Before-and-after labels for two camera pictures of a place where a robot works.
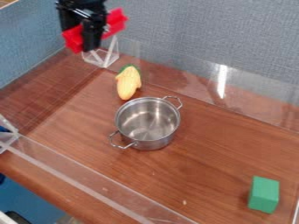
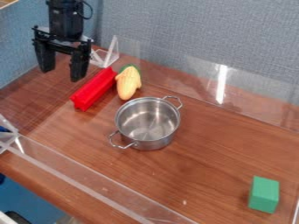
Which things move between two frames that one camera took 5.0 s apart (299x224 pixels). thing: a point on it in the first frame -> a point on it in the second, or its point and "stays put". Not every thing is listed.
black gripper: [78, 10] -> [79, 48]
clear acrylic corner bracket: [100, 58] stays put
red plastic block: [116, 18] -> [88, 92]
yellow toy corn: [128, 81] stays put
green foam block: [265, 194] stays put
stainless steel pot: [146, 121] stays put
